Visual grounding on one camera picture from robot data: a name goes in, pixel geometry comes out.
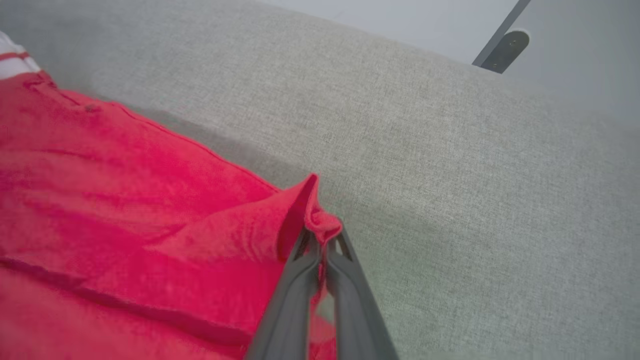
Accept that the grey fabric sofa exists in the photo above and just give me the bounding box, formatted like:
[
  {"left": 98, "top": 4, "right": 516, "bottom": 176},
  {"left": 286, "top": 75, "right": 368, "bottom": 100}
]
[{"left": 0, "top": 0, "right": 640, "bottom": 360}]

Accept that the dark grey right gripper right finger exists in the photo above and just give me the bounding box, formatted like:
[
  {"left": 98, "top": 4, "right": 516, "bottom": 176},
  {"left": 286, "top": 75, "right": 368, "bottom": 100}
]
[{"left": 324, "top": 230, "right": 400, "bottom": 360}]

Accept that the grey metal bracket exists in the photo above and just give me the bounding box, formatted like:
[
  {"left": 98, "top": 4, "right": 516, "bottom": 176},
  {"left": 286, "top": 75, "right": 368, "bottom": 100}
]
[{"left": 472, "top": 0, "right": 532, "bottom": 75}]

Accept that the red polo shirt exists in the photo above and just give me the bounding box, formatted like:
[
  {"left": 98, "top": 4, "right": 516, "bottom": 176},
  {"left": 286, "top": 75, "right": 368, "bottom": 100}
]
[{"left": 0, "top": 30, "right": 346, "bottom": 360}]

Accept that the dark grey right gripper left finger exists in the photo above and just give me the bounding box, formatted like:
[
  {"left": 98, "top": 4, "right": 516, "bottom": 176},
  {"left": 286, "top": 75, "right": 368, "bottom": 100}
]
[{"left": 245, "top": 227, "right": 322, "bottom": 360}]

